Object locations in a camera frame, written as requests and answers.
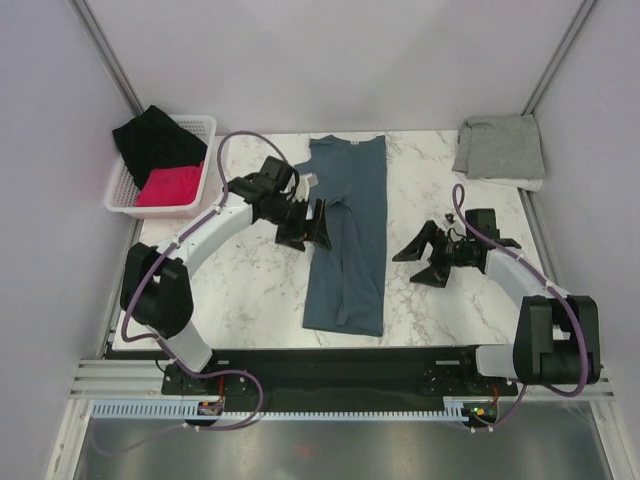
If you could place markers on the right corner aluminium post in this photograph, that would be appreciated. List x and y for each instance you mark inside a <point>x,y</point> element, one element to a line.
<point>567,41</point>

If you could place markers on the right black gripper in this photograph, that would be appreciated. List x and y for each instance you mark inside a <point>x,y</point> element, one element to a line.
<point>436,275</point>

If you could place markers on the black t shirt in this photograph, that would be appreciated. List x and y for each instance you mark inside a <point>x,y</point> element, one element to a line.
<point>152,141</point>

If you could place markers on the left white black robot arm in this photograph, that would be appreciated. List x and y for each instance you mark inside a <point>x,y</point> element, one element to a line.
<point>156,290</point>

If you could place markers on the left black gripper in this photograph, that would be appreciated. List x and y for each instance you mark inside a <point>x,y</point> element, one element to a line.
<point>293,237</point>

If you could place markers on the left corner aluminium post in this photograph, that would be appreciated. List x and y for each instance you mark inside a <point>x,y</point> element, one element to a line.
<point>96,34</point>

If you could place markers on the white plastic basket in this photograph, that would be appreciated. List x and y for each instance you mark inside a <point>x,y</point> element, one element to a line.
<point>121,193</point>

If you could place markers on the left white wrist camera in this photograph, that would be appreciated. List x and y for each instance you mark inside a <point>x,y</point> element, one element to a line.
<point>305,184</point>

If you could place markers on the folded grey t shirt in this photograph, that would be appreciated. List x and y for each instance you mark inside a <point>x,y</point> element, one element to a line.
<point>499,148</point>

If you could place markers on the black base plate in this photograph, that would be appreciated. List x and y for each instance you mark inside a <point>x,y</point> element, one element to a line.
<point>387,376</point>

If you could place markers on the aluminium rail frame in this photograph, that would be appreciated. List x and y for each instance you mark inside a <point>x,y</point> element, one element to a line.
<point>139,379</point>

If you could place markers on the pink red t shirt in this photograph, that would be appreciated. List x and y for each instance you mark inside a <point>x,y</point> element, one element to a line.
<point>167,187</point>

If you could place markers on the blue grey t shirt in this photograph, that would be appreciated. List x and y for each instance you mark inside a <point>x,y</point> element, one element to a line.
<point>346,287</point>

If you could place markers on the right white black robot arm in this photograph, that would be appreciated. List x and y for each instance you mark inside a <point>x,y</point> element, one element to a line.
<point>557,333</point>

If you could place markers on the corner aluminium post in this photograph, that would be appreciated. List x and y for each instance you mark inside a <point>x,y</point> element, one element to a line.
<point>567,41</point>
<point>96,34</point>

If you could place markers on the white slotted cable duct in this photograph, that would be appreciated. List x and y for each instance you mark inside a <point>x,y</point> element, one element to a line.
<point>447,409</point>

